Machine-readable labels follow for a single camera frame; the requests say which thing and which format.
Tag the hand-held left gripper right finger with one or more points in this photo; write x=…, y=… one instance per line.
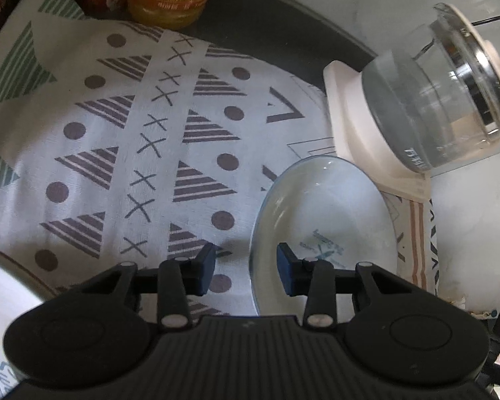
x=285, y=268

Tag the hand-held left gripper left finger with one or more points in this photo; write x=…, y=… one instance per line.
x=204, y=268

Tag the clear glass bowl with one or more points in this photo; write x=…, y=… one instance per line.
x=329, y=208

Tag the white plate blue script print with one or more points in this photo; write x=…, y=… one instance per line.
x=4, y=300

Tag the cream kettle base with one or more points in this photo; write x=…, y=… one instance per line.
x=350, y=125

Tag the patterned fringed tablecloth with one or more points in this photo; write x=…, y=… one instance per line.
x=121, y=133

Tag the glass electric kettle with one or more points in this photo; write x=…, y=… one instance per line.
x=433, y=104

